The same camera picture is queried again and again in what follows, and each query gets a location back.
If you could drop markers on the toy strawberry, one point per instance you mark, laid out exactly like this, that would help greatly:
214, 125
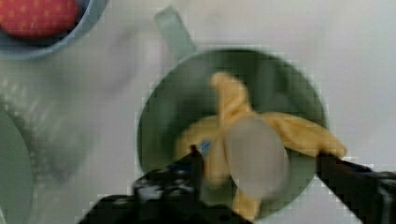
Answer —
35, 19

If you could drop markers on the small blue bowl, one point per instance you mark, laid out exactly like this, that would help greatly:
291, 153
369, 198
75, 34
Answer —
90, 11

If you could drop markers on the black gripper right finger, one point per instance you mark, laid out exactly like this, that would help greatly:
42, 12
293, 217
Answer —
369, 195

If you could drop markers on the peeled toy banana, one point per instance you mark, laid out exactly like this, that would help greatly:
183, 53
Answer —
251, 148

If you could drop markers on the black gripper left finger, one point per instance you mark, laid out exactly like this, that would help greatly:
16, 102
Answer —
177, 185

